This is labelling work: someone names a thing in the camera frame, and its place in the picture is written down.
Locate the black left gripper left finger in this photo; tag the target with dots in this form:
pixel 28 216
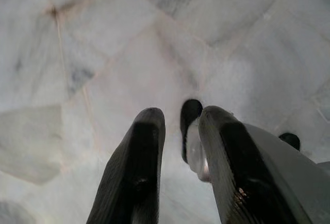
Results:
pixel 134 167

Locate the black robot foot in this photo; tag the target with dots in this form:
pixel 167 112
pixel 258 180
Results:
pixel 189 112
pixel 290 139

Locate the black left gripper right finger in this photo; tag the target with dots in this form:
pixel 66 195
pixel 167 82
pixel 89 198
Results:
pixel 232 172

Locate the grey robot thigh shell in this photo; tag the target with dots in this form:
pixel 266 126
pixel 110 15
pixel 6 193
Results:
pixel 296 180

